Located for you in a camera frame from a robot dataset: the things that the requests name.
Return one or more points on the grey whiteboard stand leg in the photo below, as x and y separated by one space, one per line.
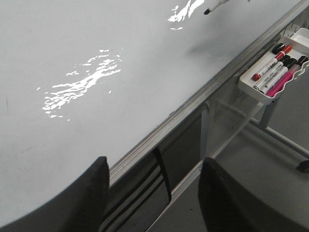
287 121

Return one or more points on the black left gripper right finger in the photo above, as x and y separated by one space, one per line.
227 206

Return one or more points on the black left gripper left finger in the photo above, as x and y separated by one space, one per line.
78 208

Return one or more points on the grey black striped fabric organizer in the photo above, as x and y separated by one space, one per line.
138 197

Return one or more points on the black caster wheel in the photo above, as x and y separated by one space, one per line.
303 167

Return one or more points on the white whiteboard with aluminium frame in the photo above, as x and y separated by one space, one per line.
84 78

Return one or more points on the pink whiteboard marker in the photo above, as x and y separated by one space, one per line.
287 76

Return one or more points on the red capped whiteboard marker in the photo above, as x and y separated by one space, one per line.
280 53

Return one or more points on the black capped whiteboard marker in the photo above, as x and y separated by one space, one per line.
271 71

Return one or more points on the dark panel with white top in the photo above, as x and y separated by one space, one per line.
180 150

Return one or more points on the white marker tray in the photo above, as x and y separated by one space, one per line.
300 43

